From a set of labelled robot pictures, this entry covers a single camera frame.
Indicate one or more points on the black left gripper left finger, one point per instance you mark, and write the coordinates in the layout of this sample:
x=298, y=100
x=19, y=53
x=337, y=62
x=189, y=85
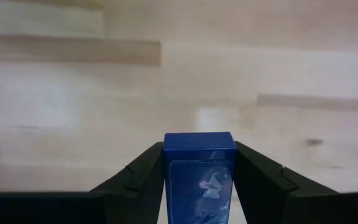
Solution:
x=129, y=193

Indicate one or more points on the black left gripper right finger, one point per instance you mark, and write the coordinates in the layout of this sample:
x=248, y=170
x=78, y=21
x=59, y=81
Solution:
x=278, y=193

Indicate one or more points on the dark blue card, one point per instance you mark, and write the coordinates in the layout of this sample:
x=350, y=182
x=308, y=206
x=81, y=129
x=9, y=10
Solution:
x=199, y=180

